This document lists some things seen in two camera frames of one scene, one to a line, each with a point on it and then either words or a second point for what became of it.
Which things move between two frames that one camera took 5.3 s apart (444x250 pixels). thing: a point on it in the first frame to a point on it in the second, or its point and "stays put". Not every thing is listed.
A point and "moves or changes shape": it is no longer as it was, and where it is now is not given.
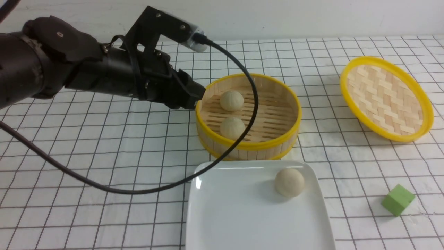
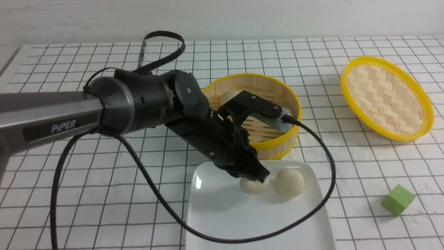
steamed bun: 231,101 stays put
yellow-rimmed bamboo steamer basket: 277,124 stays put
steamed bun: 289,182 stays put
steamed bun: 232,128 moves or changes shape
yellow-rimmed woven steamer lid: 386,99 stays put
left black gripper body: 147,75 to 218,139
